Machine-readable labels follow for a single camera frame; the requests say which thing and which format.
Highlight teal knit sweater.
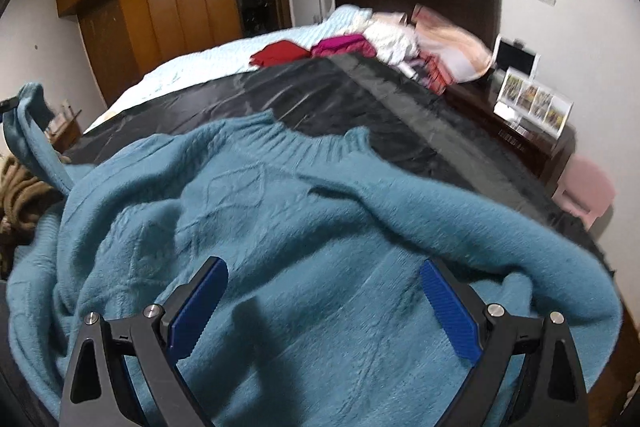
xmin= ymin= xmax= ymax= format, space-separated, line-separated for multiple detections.
xmin=3 ymin=83 xmax=623 ymax=426

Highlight white crumpled clothes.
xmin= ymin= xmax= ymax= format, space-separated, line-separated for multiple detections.
xmin=362 ymin=12 xmax=419 ymax=66

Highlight pink plastic stool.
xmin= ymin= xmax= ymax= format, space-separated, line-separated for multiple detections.
xmin=552 ymin=154 xmax=616 ymax=231

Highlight dark wooden nightstand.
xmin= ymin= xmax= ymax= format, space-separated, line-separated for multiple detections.
xmin=444 ymin=77 xmax=576 ymax=195

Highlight brown knit garment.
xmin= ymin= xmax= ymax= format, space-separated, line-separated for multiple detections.
xmin=0 ymin=155 xmax=62 ymax=280

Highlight cluttered wooden desk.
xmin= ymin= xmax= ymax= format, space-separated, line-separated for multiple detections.
xmin=44 ymin=100 xmax=82 ymax=153

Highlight black satin sheet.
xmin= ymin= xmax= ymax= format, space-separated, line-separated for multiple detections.
xmin=67 ymin=58 xmax=605 ymax=261

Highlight red striped folded cloth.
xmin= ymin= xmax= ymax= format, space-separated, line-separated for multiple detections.
xmin=408 ymin=52 xmax=454 ymax=95

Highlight white bed cover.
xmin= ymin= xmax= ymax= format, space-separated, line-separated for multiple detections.
xmin=85 ymin=4 xmax=372 ymax=134

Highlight striped pink pillow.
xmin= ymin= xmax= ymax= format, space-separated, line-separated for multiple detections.
xmin=411 ymin=4 xmax=492 ymax=83

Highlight red folded garment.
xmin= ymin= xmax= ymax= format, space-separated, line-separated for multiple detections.
xmin=250 ymin=40 xmax=311 ymax=68

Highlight small dark monitor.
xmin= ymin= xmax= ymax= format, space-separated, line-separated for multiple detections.
xmin=492 ymin=35 xmax=540 ymax=78

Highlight magenta folded garment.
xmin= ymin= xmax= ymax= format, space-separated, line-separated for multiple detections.
xmin=310 ymin=34 xmax=378 ymax=57

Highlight photo collage frame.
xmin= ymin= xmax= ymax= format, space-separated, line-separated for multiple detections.
xmin=494 ymin=68 xmax=574 ymax=140

